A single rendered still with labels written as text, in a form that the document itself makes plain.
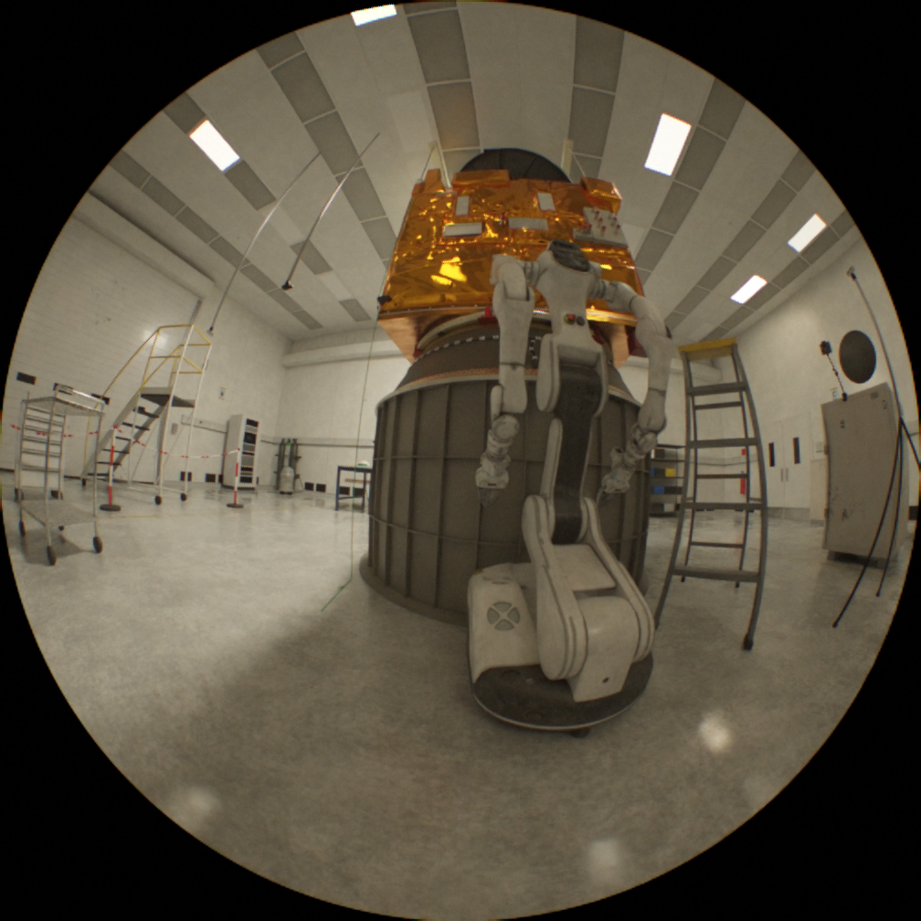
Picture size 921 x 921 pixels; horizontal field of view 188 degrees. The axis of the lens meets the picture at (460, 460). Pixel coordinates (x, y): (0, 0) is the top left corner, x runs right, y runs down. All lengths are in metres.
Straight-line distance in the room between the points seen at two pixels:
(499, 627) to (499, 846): 0.57
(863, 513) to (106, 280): 11.16
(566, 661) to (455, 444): 1.04
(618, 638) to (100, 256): 8.53
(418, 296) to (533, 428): 1.25
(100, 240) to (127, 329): 2.32
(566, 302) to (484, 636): 1.02
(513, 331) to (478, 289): 1.31
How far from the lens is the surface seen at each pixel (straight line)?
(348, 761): 0.79
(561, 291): 1.00
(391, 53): 4.73
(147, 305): 8.01
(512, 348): 0.68
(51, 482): 4.19
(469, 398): 1.36
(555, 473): 0.86
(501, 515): 1.26
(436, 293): 2.02
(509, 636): 0.79
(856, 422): 3.53
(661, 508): 7.84
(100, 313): 7.67
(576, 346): 0.90
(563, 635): 0.62
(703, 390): 1.71
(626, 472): 0.99
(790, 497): 8.45
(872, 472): 3.44
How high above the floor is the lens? 0.66
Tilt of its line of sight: 5 degrees up
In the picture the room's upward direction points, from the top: 4 degrees clockwise
